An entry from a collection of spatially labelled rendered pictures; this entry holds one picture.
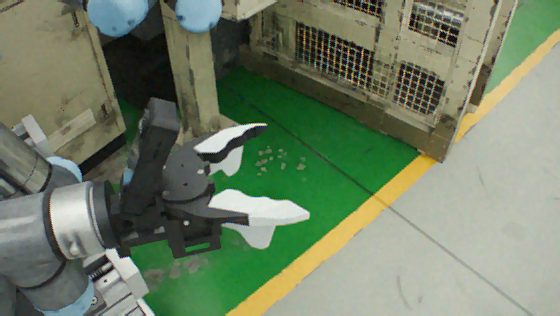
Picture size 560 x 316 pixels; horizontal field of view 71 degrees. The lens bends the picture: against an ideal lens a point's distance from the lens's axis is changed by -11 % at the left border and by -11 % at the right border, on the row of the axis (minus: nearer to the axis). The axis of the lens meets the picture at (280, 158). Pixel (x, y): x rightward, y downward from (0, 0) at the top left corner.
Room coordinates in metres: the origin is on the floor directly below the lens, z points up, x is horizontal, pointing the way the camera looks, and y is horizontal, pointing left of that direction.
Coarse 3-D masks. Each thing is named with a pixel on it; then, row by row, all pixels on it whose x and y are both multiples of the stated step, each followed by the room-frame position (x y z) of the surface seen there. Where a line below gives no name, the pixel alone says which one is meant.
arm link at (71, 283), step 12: (72, 264) 0.23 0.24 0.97; (60, 276) 0.21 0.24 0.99; (72, 276) 0.22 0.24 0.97; (84, 276) 0.24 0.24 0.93; (24, 288) 0.19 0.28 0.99; (36, 288) 0.19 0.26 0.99; (48, 288) 0.20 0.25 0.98; (60, 288) 0.20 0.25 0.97; (72, 288) 0.21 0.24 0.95; (84, 288) 0.23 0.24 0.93; (36, 300) 0.19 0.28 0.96; (48, 300) 0.19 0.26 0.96; (60, 300) 0.20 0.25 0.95; (72, 300) 0.21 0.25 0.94; (84, 300) 0.22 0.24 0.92; (48, 312) 0.19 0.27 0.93; (60, 312) 0.19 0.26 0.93; (72, 312) 0.20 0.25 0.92; (84, 312) 0.21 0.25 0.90
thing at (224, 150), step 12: (228, 132) 0.36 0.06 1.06; (240, 132) 0.36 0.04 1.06; (252, 132) 0.37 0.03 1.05; (204, 144) 0.34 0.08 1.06; (216, 144) 0.34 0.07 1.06; (228, 144) 0.34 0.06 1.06; (240, 144) 0.35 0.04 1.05; (204, 156) 0.32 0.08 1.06; (216, 156) 0.32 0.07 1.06; (228, 156) 0.35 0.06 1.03; (240, 156) 0.36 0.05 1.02; (216, 168) 0.33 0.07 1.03; (228, 168) 0.35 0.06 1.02
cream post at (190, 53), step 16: (160, 0) 1.48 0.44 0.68; (176, 32) 1.43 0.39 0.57; (192, 32) 1.43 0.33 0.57; (208, 32) 1.50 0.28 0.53; (176, 48) 1.44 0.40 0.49; (192, 48) 1.42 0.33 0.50; (208, 48) 1.49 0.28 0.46; (176, 64) 1.46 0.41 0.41; (192, 64) 1.42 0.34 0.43; (208, 64) 1.48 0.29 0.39; (176, 80) 1.47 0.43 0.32; (192, 80) 1.41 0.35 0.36; (208, 80) 1.47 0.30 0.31; (192, 96) 1.41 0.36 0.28; (208, 96) 1.46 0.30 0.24; (192, 112) 1.42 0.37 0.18; (208, 112) 1.45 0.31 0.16; (192, 128) 1.44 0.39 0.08; (208, 128) 1.44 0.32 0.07
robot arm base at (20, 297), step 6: (18, 294) 0.27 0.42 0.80; (18, 300) 0.26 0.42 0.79; (24, 300) 0.27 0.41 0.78; (18, 306) 0.26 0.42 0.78; (24, 306) 0.26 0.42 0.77; (30, 306) 0.26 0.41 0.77; (18, 312) 0.25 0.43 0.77; (24, 312) 0.25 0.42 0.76; (30, 312) 0.26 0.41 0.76; (36, 312) 0.26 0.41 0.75
